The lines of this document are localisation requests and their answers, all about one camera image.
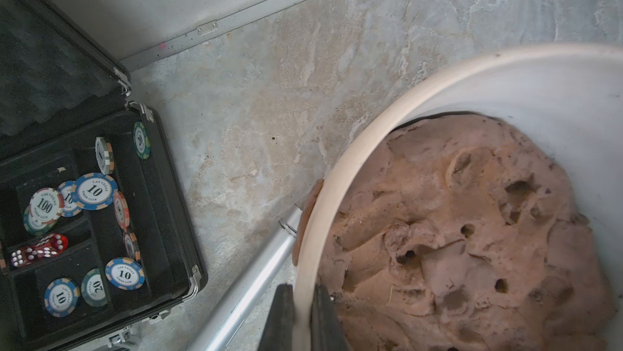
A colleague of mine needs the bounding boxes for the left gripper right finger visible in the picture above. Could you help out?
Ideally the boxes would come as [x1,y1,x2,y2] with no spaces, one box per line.
[311,284,348,351]

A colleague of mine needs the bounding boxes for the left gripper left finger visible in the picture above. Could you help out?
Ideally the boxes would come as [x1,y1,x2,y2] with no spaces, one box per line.
[257,284,295,351]

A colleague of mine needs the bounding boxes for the white ceramic pot with soil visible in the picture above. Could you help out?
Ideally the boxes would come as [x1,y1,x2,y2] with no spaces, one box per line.
[292,44,622,350]

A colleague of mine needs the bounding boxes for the black poker chip case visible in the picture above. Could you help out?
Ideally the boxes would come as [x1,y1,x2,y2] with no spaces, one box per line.
[1,0,209,350]

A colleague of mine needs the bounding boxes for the terracotta saucer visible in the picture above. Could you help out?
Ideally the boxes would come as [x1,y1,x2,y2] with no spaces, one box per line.
[292,178,324,267]

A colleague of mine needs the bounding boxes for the green 20 poker chip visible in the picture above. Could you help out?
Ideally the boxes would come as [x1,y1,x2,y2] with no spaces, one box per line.
[81,268,108,307]

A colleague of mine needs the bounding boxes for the blue 10 poker chip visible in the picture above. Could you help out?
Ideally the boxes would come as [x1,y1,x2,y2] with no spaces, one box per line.
[71,173,118,211]

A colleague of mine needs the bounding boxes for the red dice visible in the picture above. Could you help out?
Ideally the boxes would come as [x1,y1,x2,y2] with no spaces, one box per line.
[10,234,68,268]

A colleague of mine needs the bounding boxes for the red 100 poker chip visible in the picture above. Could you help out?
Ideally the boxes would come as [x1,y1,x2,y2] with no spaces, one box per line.
[29,187,64,224]

